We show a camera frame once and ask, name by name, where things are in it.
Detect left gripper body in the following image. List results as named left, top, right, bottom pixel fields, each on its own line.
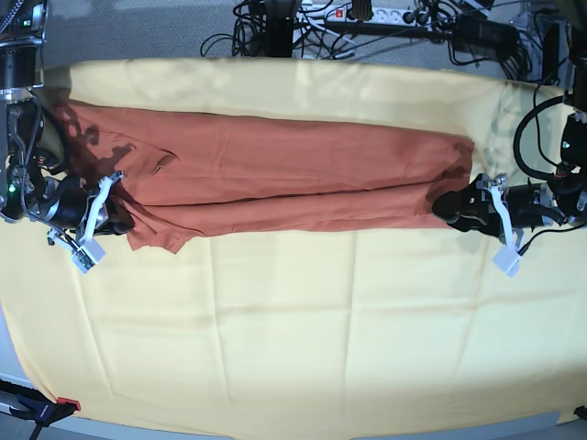
left=504, top=183, right=550, bottom=229

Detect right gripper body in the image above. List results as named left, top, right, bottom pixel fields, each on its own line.
left=43, top=176, right=100, bottom=234

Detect orange T-shirt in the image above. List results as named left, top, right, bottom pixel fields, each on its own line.
left=53, top=101, right=473, bottom=253

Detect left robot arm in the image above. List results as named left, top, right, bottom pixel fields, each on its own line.
left=432, top=1, right=586, bottom=240

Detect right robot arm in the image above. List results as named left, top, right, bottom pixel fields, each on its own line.
left=1, top=1, right=134, bottom=239

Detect yellow table cloth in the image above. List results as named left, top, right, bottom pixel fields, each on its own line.
left=1, top=59, right=586, bottom=439

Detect black power adapter box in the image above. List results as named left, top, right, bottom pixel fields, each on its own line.
left=452, top=15, right=518, bottom=50

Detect black upright box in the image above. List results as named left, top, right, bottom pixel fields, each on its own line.
left=542, top=21, right=560, bottom=85

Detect white power strip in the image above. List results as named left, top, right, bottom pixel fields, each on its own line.
left=324, top=5, right=430, bottom=28

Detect black clamp at right edge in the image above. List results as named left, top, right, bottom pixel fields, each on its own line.
left=574, top=406, right=587, bottom=421

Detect tangled black floor cables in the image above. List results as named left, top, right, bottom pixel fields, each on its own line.
left=200, top=0, right=359, bottom=61

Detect black table leg post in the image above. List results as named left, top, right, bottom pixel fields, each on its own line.
left=263, top=0, right=297, bottom=59

